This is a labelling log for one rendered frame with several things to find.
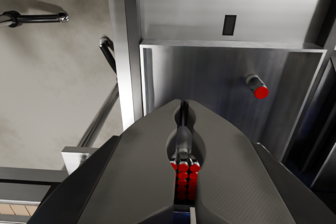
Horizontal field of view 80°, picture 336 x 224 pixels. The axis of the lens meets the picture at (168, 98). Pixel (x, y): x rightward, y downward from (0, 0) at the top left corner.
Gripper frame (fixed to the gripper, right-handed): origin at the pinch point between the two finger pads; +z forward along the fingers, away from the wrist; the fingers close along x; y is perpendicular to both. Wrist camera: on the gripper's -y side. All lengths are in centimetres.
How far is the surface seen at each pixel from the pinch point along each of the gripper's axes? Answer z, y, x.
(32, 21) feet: 98, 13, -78
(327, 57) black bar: 19.6, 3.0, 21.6
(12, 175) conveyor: 23, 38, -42
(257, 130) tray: 21.4, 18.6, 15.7
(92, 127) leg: 48, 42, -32
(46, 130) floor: 110, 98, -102
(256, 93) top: 16.8, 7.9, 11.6
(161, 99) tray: 21.4, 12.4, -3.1
